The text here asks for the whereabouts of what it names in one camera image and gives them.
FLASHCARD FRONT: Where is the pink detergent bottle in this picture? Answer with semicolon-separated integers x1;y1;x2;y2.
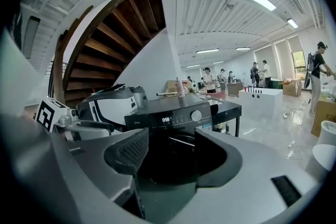
176;77;186;99

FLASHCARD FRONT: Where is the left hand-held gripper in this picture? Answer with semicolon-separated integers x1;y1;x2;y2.
34;98;116;143

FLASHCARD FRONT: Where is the wooden spiral staircase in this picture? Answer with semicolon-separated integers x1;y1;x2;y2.
48;0;166;108

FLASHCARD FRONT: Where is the brown wooden desk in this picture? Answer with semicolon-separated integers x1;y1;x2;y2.
226;82;244;98

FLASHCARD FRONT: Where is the black side table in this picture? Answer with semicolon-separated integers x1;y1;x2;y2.
208;98;242;137

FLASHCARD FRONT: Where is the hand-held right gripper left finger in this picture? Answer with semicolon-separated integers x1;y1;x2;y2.
68;127;151;219

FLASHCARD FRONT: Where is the large open cardboard box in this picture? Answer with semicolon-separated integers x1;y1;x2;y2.
166;80;196;95

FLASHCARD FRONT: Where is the white and black appliance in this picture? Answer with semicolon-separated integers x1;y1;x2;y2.
76;87;138;134

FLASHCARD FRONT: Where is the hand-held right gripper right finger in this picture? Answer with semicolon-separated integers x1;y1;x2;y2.
194;129;322;224

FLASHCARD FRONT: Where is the black square tray table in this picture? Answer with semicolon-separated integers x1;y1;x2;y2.
124;93;214;187

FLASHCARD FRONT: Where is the white toilet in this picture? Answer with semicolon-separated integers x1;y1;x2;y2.
316;120;336;146
304;143;336;179

